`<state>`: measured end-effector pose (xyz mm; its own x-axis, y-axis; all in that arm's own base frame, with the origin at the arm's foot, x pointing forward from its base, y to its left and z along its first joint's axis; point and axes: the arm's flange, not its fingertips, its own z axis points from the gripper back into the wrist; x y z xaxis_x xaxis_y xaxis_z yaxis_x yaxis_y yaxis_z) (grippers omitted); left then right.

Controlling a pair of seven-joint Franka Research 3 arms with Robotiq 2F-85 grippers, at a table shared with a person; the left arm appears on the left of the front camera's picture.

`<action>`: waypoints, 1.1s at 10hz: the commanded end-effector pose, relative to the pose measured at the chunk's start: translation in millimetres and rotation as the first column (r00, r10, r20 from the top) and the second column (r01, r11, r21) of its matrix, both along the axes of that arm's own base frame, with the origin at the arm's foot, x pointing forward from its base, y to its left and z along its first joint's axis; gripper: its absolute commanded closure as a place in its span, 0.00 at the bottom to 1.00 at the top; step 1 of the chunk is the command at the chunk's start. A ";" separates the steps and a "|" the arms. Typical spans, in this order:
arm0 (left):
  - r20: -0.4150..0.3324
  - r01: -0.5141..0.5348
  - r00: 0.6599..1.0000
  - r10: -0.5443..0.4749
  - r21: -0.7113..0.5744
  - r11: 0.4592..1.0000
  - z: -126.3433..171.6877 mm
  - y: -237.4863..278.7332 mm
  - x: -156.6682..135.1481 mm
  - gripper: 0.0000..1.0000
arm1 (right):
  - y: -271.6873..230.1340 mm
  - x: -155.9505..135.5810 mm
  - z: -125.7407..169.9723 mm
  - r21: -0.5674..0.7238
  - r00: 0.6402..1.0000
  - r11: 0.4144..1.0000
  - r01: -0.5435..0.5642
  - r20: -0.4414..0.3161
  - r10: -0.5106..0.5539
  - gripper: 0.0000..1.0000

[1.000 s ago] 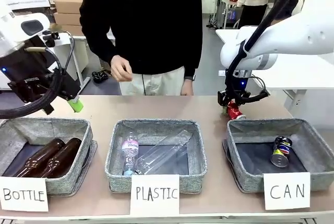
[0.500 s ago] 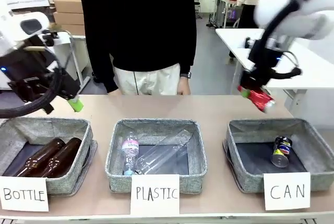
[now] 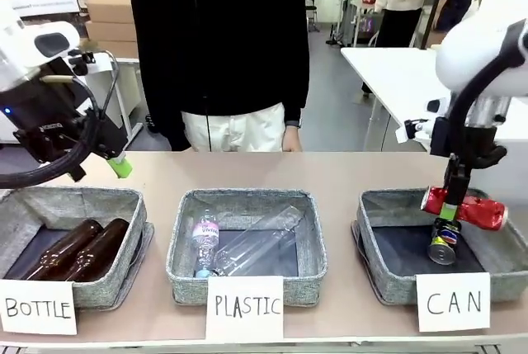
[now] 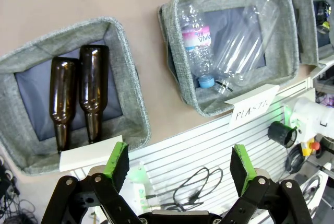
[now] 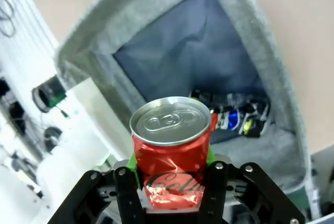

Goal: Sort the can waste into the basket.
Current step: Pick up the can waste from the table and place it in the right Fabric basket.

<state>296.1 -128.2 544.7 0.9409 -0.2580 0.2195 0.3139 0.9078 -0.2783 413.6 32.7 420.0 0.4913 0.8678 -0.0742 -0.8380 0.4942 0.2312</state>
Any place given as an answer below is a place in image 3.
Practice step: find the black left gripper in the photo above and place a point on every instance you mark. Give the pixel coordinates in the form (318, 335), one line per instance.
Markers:
(53, 127)

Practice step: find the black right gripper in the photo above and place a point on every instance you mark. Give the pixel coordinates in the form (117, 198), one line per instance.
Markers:
(480, 143)

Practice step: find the crushed red can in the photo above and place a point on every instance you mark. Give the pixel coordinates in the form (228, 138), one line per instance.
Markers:
(482, 209)

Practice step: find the blue Pepsi can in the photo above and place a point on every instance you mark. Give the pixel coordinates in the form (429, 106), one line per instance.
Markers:
(443, 242)

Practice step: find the brown glass bottle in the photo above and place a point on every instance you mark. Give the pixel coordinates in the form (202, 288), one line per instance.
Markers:
(62, 251)
(99, 251)

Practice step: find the clear plastic bottle pink label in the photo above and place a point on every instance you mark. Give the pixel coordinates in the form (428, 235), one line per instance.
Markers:
(206, 234)

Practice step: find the clear plastic bottle without label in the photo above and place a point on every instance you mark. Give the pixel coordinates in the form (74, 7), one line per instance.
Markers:
(255, 242)

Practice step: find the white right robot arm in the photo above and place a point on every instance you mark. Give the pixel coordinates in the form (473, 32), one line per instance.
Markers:
(466, 53)

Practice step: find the grey basket behind PLASTIC label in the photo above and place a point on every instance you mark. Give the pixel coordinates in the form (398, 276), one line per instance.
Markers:
(185, 246)

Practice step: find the white paper label CAN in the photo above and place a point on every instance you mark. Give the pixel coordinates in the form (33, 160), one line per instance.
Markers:
(453, 301)

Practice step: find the grey basket behind CAN label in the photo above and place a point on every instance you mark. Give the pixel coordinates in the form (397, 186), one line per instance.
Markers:
(383, 288)

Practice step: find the grey basket behind BOTTLE label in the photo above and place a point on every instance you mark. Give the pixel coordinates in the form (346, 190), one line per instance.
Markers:
(103, 288)

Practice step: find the person's left hand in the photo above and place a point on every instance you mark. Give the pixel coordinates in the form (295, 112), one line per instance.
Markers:
(291, 139)

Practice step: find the closed flat cardboard box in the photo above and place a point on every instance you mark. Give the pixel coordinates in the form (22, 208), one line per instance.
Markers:
(119, 48)
(113, 32)

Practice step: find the white side table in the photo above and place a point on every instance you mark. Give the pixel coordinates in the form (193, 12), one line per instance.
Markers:
(392, 69)

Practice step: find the white paper label BOTTLE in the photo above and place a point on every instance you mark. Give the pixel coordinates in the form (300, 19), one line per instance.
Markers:
(38, 308)

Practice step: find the open cardboard box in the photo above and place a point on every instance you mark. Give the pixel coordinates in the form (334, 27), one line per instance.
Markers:
(111, 3)

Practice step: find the person in black hoodie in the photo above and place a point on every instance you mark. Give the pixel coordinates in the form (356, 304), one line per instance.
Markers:
(218, 32)

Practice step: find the white box with printed label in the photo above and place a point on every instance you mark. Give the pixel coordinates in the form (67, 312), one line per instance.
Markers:
(45, 3)

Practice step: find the white paper label PLASTIC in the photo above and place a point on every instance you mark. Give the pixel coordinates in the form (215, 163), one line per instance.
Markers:
(244, 306)

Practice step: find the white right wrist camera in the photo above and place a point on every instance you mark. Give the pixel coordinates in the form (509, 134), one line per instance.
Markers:
(412, 130)

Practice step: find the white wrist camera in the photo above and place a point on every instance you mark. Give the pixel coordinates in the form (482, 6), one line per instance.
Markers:
(92, 62)
(412, 130)

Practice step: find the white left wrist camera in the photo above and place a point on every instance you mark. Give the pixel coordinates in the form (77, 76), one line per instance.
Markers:
(92, 62)

